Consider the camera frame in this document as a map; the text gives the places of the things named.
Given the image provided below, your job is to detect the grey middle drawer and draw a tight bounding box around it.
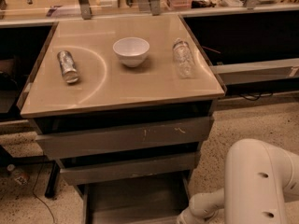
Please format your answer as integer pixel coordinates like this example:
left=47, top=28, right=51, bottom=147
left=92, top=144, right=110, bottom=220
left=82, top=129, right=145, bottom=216
left=60, top=151, right=200, bottom=186

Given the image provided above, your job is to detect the black cable on floor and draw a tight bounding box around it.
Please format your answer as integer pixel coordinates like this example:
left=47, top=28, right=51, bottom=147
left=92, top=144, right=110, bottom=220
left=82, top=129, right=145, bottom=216
left=32, top=163, right=58, bottom=224

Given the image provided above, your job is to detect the grey drawer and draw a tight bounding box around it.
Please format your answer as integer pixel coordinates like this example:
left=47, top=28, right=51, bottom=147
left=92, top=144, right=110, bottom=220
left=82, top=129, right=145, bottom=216
left=60, top=151, right=200, bottom=186
left=82, top=172, right=189, bottom=224
left=36, top=117, right=213, bottom=160

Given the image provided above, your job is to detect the clear plastic bottle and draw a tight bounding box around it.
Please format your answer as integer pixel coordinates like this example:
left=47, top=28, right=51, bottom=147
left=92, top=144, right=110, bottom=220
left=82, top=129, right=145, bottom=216
left=173, top=38, right=195, bottom=78

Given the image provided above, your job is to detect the silver metal can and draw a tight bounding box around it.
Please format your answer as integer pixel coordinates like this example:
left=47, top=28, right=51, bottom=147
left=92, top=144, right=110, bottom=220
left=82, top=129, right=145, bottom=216
left=57, top=50, right=79, bottom=84

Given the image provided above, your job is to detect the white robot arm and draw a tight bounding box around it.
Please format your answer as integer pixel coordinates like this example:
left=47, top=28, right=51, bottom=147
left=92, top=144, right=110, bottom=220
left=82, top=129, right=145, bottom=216
left=177, top=139, right=299, bottom=224

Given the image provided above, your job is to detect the small bottle on floor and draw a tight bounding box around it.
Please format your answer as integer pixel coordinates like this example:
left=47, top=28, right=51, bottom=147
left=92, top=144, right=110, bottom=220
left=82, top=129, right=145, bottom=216
left=7, top=164, right=30, bottom=185

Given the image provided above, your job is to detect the black table leg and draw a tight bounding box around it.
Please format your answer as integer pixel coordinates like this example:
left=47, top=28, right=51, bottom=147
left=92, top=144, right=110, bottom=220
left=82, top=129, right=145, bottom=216
left=45, top=162, right=60, bottom=199

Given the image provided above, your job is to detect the grey horizontal beam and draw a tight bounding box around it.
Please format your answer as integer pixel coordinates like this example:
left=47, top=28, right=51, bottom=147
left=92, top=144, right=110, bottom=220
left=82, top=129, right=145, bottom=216
left=211, top=58, right=299, bottom=85

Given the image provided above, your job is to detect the grey metal post left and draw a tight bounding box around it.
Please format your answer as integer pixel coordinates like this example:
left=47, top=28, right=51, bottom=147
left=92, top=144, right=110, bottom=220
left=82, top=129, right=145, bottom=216
left=78, top=0, right=92, bottom=20

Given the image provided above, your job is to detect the grey bottom drawer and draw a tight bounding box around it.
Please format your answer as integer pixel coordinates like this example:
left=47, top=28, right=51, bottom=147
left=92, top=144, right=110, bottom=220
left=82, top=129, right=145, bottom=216
left=82, top=172, right=189, bottom=224

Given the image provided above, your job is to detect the white ceramic bowl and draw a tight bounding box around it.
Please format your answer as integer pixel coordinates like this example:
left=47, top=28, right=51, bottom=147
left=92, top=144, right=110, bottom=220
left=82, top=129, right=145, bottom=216
left=113, top=37, right=150, bottom=67

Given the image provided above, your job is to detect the grey top drawer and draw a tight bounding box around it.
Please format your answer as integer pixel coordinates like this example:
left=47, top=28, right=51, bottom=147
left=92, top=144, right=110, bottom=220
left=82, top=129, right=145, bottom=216
left=36, top=117, right=213, bottom=160

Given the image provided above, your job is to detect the drawer cabinet with beige top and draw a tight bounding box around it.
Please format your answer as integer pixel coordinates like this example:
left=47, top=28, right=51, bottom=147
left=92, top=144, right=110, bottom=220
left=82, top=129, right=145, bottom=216
left=16, top=14, right=227, bottom=224

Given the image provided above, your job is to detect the black cable under beam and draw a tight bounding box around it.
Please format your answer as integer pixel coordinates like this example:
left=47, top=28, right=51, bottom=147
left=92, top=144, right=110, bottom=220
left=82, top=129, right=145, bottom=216
left=237, top=91, right=275, bottom=102

